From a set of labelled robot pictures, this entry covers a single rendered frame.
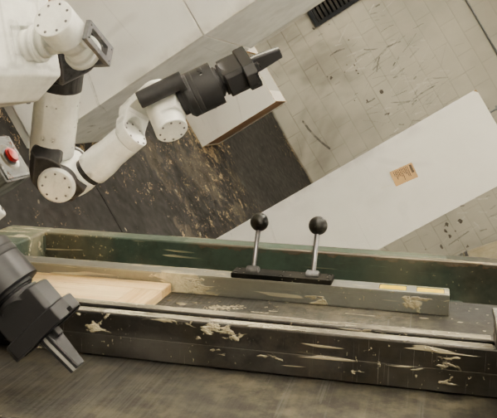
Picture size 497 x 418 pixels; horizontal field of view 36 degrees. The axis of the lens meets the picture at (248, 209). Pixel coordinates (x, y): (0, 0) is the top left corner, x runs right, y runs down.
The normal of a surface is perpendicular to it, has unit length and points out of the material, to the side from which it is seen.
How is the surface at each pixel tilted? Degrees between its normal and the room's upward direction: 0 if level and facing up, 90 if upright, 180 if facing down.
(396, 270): 90
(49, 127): 90
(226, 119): 90
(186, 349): 90
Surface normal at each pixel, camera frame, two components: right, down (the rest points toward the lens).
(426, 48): -0.25, 0.13
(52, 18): -0.27, -0.35
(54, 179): -0.05, 0.44
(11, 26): 0.96, -0.11
